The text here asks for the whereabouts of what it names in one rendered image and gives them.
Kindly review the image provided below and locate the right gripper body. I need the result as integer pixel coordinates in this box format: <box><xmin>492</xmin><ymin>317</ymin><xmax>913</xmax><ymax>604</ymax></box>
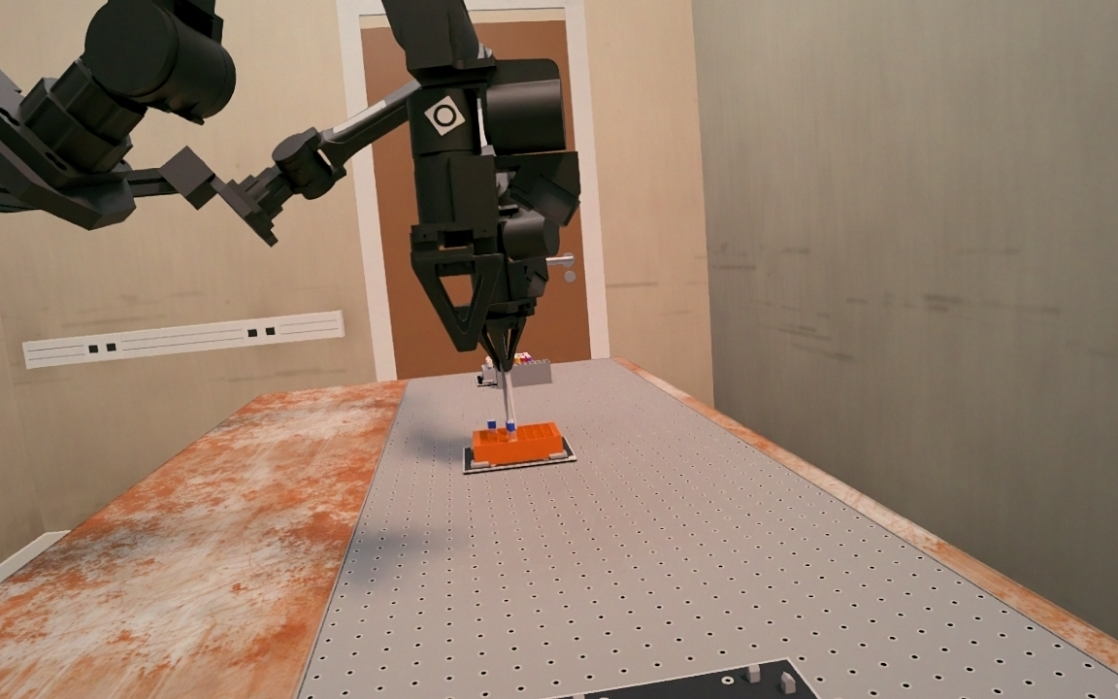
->
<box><xmin>410</xmin><ymin>151</ymin><xmax>498</xmax><ymax>259</ymax></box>

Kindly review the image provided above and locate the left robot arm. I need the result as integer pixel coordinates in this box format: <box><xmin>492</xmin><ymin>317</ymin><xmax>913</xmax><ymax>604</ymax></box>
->
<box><xmin>227</xmin><ymin>79</ymin><xmax>560</xmax><ymax>300</ymax></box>

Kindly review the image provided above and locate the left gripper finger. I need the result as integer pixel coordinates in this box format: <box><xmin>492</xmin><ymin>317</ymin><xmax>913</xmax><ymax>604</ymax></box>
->
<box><xmin>479</xmin><ymin>323</ymin><xmax>509</xmax><ymax>372</ymax></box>
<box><xmin>486</xmin><ymin>317</ymin><xmax>527</xmax><ymax>372</ymax></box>

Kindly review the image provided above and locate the grey slotted rack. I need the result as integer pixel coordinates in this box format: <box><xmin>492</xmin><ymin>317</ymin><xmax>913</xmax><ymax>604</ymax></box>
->
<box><xmin>495</xmin><ymin>359</ymin><xmax>552</xmax><ymax>389</ymax></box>

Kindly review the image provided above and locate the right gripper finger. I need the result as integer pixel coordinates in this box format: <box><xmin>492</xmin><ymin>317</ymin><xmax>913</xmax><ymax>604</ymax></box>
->
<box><xmin>411</xmin><ymin>253</ymin><xmax>504</xmax><ymax>352</ymax></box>
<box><xmin>436</xmin><ymin>274</ymin><xmax>483</xmax><ymax>333</ymax></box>

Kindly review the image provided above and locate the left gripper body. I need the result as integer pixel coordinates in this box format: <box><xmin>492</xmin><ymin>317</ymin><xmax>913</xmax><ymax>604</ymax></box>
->
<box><xmin>454</xmin><ymin>259</ymin><xmax>538</xmax><ymax>324</ymax></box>

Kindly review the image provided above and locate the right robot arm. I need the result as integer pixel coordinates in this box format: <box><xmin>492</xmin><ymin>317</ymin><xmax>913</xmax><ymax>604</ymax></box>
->
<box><xmin>0</xmin><ymin>0</ymin><xmax>581</xmax><ymax>227</ymax></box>

